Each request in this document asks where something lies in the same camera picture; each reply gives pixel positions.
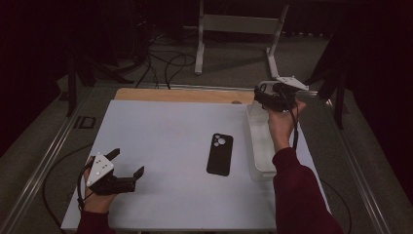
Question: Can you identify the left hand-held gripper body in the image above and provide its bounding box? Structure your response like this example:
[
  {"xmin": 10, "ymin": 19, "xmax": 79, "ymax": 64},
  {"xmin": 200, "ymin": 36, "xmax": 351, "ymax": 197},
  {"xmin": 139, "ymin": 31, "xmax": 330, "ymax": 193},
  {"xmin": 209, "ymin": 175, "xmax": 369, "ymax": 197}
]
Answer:
[{"xmin": 86, "ymin": 153, "xmax": 136, "ymax": 196}]

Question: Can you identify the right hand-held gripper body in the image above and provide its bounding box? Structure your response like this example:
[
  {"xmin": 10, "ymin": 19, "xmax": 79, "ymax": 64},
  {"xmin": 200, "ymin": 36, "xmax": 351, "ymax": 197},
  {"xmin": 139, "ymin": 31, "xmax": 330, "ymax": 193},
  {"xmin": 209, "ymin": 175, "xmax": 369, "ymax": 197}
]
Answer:
[{"xmin": 253, "ymin": 76, "xmax": 310, "ymax": 113}]

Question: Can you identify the white plastic tray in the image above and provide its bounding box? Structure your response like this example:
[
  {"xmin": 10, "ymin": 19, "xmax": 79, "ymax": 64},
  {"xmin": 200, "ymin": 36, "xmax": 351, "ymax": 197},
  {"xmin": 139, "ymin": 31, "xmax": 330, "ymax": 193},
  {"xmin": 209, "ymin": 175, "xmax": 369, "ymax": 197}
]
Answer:
[{"xmin": 244, "ymin": 102, "xmax": 286, "ymax": 181}]

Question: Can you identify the black phone case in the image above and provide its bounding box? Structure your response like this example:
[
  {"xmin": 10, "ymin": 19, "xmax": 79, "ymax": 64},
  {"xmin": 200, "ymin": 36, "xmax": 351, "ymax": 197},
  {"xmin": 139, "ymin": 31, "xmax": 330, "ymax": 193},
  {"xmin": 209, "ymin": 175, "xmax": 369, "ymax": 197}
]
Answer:
[{"xmin": 206, "ymin": 133, "xmax": 234, "ymax": 177}]

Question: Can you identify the person's right hand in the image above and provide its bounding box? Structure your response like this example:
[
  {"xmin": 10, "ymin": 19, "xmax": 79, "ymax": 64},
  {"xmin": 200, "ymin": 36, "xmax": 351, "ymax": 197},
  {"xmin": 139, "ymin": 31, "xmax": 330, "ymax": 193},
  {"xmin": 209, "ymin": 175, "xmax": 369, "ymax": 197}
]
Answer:
[{"xmin": 266, "ymin": 98, "xmax": 307, "ymax": 154}]

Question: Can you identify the person's left hand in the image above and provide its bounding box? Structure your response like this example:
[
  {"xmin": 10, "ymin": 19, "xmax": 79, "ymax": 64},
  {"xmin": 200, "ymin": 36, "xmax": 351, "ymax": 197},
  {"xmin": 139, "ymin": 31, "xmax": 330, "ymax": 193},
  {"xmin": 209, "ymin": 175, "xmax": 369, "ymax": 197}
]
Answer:
[{"xmin": 82, "ymin": 157, "xmax": 118, "ymax": 215}]

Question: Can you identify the white table mat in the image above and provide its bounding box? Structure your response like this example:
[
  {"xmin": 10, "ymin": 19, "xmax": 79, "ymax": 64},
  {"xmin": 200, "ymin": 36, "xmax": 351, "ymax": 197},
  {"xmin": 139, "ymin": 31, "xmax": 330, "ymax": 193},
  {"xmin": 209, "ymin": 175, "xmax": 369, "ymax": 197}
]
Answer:
[{"xmin": 60, "ymin": 99, "xmax": 332, "ymax": 232}]

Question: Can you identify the black tripod stand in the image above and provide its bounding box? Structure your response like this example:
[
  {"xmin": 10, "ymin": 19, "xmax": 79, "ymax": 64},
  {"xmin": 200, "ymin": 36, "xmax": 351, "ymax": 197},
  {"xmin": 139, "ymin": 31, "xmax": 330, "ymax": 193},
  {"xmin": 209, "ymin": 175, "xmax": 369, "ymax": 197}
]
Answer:
[
  {"xmin": 305, "ymin": 28, "xmax": 350, "ymax": 131},
  {"xmin": 66, "ymin": 55, "xmax": 134, "ymax": 118}
]

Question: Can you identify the white metal stand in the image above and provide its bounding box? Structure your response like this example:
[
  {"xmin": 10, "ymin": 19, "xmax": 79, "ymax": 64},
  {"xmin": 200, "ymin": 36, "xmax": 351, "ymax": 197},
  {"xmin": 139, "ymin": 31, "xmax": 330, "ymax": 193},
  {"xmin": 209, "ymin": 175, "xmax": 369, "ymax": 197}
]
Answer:
[{"xmin": 194, "ymin": 0, "xmax": 290, "ymax": 81}]

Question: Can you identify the left hand-held gripper cable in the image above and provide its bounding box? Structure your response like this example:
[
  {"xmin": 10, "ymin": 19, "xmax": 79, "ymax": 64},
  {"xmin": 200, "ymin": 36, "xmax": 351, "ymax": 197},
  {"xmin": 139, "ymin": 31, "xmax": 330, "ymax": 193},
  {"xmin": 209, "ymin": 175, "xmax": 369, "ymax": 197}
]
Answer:
[{"xmin": 76, "ymin": 160, "xmax": 95, "ymax": 213}]

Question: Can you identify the hand-held gripper cable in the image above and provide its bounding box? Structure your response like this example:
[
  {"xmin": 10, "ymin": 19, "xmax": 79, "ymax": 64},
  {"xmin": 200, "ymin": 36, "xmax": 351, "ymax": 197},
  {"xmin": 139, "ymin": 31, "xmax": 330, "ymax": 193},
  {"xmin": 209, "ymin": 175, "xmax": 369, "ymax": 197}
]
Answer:
[
  {"xmin": 76, "ymin": 160, "xmax": 95, "ymax": 213},
  {"xmin": 282, "ymin": 87, "xmax": 300, "ymax": 151}
]

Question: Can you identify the right hand-held gripper cable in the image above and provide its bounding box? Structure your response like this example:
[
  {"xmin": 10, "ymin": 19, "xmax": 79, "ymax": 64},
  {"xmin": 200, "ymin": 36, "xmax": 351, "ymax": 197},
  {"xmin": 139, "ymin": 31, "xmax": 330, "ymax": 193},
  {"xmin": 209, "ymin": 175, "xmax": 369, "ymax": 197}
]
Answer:
[{"xmin": 282, "ymin": 87, "xmax": 300, "ymax": 151}]

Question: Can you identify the black floor cable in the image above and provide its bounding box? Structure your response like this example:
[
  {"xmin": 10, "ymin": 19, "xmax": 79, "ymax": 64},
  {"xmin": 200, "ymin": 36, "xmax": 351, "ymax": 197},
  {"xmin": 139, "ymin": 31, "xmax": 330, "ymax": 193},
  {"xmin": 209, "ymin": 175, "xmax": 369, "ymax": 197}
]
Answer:
[
  {"xmin": 164, "ymin": 53, "xmax": 196, "ymax": 91},
  {"xmin": 42, "ymin": 142, "xmax": 95, "ymax": 230}
]

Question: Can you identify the aluminium floor rail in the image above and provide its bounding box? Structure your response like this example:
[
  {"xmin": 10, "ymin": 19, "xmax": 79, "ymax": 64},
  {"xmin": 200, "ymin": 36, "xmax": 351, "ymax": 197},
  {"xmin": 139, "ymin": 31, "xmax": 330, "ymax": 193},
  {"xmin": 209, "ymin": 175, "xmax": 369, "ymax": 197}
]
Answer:
[
  {"xmin": 0, "ymin": 87, "xmax": 95, "ymax": 234},
  {"xmin": 139, "ymin": 82, "xmax": 319, "ymax": 98},
  {"xmin": 324, "ymin": 97, "xmax": 391, "ymax": 234}
]

